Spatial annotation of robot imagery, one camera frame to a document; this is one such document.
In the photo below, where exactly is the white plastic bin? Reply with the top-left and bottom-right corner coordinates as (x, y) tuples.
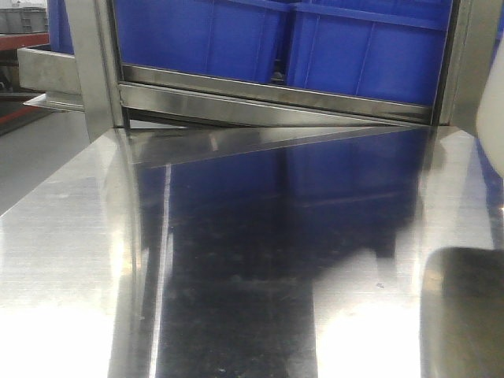
(476, 43), (503, 177)

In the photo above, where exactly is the blue crate right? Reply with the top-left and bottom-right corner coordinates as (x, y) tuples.
(286, 1), (452, 106)

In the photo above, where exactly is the red rack beam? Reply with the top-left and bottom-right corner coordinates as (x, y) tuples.
(0, 32), (49, 52)

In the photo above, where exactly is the grey crate background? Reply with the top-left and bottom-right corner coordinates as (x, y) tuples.
(1, 7), (48, 34)

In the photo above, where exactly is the stainless steel shelf frame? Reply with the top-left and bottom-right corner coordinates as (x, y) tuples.
(18, 1), (503, 139)

